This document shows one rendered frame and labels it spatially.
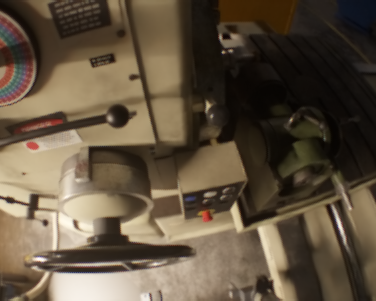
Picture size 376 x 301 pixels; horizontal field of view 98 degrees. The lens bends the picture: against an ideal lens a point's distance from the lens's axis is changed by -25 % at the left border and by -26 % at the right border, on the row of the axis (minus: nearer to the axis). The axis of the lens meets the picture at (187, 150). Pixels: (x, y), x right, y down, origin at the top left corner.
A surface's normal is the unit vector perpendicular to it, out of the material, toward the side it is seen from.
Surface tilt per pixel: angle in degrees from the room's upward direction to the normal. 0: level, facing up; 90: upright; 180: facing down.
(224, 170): 0
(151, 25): 90
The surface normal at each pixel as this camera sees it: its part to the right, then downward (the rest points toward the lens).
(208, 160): -0.02, -0.52
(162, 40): 0.20, 0.83
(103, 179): 0.26, -0.55
